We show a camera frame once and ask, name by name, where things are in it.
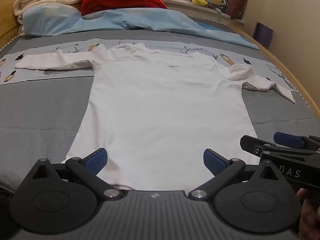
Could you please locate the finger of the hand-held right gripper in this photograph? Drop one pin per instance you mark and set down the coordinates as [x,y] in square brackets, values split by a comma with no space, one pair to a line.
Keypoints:
[257,148]
[287,140]

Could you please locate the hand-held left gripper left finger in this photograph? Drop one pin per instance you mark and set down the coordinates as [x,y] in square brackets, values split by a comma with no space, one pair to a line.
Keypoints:
[96,162]

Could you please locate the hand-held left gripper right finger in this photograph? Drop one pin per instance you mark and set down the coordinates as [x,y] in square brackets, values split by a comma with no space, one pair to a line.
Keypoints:
[215,163]

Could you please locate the white long-sleeve shirt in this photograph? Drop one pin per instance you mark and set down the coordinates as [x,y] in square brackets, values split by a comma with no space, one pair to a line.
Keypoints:
[162,105]

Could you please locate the person's right hand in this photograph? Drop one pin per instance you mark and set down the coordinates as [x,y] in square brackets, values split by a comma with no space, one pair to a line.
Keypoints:
[310,215]

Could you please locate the purple box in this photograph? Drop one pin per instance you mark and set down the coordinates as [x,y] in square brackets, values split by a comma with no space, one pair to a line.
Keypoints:
[262,35]

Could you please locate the dark red pillow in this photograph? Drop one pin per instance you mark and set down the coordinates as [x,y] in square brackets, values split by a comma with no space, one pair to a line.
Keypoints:
[237,5]

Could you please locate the light blue blanket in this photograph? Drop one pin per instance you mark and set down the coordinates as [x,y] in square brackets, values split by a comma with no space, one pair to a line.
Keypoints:
[140,20]

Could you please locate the yellow and blue plush toy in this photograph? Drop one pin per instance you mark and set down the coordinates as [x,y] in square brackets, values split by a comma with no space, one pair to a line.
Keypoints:
[215,0]

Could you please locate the red blanket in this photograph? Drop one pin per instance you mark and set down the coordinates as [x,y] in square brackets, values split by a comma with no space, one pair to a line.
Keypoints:
[120,0]

